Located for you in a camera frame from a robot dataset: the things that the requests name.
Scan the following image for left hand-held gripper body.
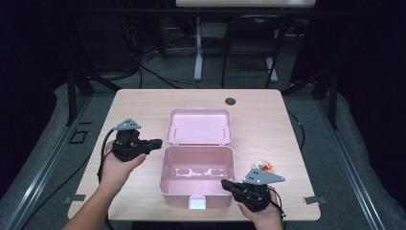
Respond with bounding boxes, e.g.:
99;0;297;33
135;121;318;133
111;118;150;163

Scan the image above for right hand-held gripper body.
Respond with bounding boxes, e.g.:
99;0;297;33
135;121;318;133
235;168;286;214

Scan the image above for pink plastic lidded box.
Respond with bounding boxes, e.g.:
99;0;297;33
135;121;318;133
159;108;237;211

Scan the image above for person's right hand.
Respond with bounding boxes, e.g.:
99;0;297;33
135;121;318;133
237;185;285;230

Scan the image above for person's left hand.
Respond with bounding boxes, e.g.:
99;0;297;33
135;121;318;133
97;140;147;195

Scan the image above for grey tape strip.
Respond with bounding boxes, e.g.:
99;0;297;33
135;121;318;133
302;195;327;206
62;194;87;205

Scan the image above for black metal stand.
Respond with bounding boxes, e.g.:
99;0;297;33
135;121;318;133
65;66;123;127
282;70;339;130

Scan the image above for white desk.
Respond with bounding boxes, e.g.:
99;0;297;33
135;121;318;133
175;0;317;83

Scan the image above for dark cabinet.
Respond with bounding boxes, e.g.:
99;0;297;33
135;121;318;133
75;12;140;74

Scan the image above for dark curtain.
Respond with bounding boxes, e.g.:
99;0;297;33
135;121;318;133
0;0;70;199
290;0;406;205

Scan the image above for black chair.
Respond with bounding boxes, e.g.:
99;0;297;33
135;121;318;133
220;12;287;90

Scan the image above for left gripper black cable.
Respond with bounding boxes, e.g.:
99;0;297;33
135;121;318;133
96;127;118;185

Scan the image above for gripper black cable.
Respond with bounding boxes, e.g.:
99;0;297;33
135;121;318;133
96;127;118;185
268;187;287;220

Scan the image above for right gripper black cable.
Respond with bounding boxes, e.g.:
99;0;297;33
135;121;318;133
268;187;287;220

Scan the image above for aluminium floor rail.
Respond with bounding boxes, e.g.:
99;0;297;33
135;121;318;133
315;99;389;230
0;95;94;230

